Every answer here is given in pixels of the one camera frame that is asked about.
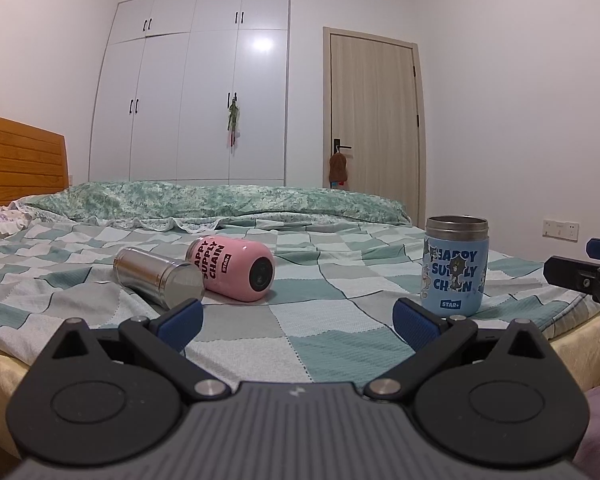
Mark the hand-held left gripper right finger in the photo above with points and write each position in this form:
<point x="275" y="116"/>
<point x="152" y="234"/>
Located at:
<point x="416" y="323"/>

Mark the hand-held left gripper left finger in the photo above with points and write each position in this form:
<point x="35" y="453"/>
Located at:
<point x="181" y="323"/>

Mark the stainless steel cup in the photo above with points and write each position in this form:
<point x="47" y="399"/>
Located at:
<point x="152" y="275"/>

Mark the pink cup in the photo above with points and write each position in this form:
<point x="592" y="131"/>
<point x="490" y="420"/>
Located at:
<point x="235" y="267"/>

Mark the blue cartoon print cup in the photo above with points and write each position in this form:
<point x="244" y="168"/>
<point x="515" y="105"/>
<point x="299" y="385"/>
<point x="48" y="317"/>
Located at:
<point x="455" y="270"/>

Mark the checkered bed sheet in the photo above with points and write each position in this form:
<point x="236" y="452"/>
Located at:
<point x="325" y="310"/>

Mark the green floral quilt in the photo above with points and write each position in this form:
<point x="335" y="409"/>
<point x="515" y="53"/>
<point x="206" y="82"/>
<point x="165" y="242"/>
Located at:
<point x="205" y="202"/>

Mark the brown hanging bag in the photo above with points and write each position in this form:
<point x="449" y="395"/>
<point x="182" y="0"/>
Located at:
<point x="338" y="170"/>

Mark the light wooden door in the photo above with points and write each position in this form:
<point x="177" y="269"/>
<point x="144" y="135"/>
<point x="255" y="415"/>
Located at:
<point x="375" y="120"/>

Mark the purple floral pillow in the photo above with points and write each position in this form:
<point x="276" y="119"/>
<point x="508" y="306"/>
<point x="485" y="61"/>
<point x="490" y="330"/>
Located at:
<point x="0" y="220"/>

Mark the green hanging ornament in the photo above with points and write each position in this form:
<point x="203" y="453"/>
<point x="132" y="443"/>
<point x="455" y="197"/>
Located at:
<point x="233" y="117"/>

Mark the wooden headboard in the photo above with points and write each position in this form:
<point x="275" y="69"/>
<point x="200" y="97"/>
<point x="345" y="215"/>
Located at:
<point x="15" y="160"/>

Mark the white wardrobe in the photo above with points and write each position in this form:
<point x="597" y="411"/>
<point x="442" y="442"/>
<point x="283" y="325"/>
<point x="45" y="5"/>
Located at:
<point x="190" y="90"/>

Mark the white wall socket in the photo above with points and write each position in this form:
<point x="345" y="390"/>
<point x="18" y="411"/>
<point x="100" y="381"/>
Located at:
<point x="560" y="230"/>

